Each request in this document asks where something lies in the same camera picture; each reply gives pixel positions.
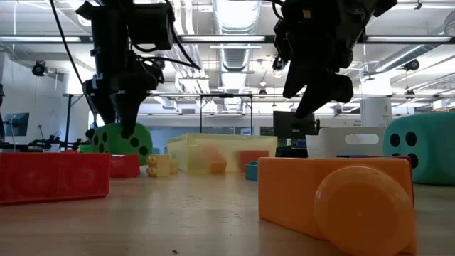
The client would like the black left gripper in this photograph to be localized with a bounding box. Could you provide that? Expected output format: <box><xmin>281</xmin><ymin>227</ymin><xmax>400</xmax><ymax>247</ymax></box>
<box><xmin>76</xmin><ymin>0</ymin><xmax>175</xmax><ymax>139</ymax></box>

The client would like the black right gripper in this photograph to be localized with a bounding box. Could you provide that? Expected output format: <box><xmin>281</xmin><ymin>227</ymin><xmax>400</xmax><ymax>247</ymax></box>
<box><xmin>273</xmin><ymin>0</ymin><xmax>398</xmax><ymax>119</ymax></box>

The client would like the green foam die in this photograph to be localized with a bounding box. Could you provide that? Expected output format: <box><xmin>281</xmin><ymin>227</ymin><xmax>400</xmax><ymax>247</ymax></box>
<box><xmin>90</xmin><ymin>122</ymin><xmax>154</xmax><ymax>166</ymax></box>

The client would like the yellow translucent plastic bin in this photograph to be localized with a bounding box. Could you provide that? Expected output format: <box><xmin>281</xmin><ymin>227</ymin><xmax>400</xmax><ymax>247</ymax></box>
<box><xmin>166</xmin><ymin>133</ymin><xmax>279</xmax><ymax>175</ymax></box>

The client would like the red-orange long toy brick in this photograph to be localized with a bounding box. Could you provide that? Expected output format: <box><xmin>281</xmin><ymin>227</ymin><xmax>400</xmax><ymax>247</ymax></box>
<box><xmin>209</xmin><ymin>160</ymin><xmax>228</xmax><ymax>174</ymax></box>

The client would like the black computer monitor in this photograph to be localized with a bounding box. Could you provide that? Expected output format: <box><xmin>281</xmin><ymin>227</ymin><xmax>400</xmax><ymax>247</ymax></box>
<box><xmin>272</xmin><ymin>110</ymin><xmax>317</xmax><ymax>140</ymax></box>

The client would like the white plastic bin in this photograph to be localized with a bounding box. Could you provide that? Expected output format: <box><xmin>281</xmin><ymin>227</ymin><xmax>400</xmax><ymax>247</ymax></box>
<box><xmin>305</xmin><ymin>127</ymin><xmax>387</xmax><ymax>159</ymax></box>

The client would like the white cylindrical column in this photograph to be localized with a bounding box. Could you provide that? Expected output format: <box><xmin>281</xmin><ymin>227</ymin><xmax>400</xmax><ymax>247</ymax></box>
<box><xmin>360</xmin><ymin>97</ymin><xmax>393</xmax><ymax>128</ymax></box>

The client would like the blue rounded toy block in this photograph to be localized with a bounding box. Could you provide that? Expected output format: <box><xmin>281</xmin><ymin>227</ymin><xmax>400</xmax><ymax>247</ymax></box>
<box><xmin>336</xmin><ymin>154</ymin><xmax>387</xmax><ymax>159</ymax></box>

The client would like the black ceiling lamp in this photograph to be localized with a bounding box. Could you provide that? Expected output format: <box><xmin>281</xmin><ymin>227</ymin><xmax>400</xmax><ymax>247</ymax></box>
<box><xmin>31</xmin><ymin>60</ymin><xmax>48</xmax><ymax>78</ymax></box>
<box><xmin>403</xmin><ymin>58</ymin><xmax>421</xmax><ymax>72</ymax></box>

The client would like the grey computer monitor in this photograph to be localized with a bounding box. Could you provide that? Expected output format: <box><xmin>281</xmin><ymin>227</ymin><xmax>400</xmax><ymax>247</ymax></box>
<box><xmin>4</xmin><ymin>112</ymin><xmax>31</xmax><ymax>137</ymax></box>

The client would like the small cyan toy brick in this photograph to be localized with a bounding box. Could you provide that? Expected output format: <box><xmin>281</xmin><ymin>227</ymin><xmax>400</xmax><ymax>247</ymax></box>
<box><xmin>245</xmin><ymin>160</ymin><xmax>259</xmax><ymax>181</ymax></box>

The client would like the orange toy car block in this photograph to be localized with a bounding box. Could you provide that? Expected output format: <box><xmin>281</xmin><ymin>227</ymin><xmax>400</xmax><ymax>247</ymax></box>
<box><xmin>257</xmin><ymin>156</ymin><xmax>417</xmax><ymax>256</ymax></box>

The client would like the teal foam die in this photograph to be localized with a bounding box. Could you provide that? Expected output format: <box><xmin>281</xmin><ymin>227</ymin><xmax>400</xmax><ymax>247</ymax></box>
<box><xmin>382</xmin><ymin>112</ymin><xmax>455</xmax><ymax>186</ymax></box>

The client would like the black left wrist camera cable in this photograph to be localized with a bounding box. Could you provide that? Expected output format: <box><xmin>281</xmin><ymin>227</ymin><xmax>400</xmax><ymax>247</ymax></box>
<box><xmin>133</xmin><ymin>21</ymin><xmax>202</xmax><ymax>70</ymax></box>

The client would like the silver ventilation duct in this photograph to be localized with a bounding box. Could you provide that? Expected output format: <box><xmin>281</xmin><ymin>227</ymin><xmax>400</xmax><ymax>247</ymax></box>
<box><xmin>213</xmin><ymin>0</ymin><xmax>262</xmax><ymax>72</ymax></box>

